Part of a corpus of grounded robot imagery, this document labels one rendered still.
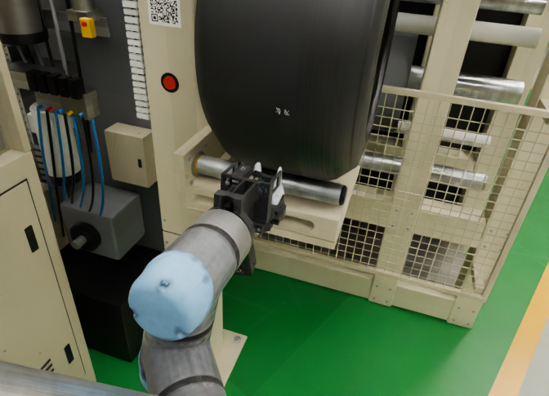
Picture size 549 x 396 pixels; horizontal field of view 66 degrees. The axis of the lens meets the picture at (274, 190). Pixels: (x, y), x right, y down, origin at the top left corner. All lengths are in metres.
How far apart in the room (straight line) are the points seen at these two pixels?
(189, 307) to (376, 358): 1.41
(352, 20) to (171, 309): 0.46
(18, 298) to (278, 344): 0.94
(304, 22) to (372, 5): 0.10
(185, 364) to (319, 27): 0.47
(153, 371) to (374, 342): 1.40
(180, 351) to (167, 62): 0.68
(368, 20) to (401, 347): 1.40
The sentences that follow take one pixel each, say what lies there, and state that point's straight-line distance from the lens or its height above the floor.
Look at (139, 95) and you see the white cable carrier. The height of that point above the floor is 1.01.
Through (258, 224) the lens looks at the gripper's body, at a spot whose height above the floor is 1.03.
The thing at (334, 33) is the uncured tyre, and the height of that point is 1.25.
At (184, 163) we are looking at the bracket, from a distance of 0.94.
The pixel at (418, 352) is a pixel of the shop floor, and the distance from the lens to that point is 1.85.
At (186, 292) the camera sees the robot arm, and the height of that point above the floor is 1.09.
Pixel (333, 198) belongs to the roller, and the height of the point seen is 0.90.
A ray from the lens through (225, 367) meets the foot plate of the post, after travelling 1.67.
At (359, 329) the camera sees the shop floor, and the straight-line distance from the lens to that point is 1.85.
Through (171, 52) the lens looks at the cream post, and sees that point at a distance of 0.99.
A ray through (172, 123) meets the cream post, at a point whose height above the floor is 0.96.
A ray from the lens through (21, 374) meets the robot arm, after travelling 0.35.
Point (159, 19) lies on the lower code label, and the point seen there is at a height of 1.19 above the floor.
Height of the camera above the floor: 1.38
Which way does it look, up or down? 33 degrees down
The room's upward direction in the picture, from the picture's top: 4 degrees clockwise
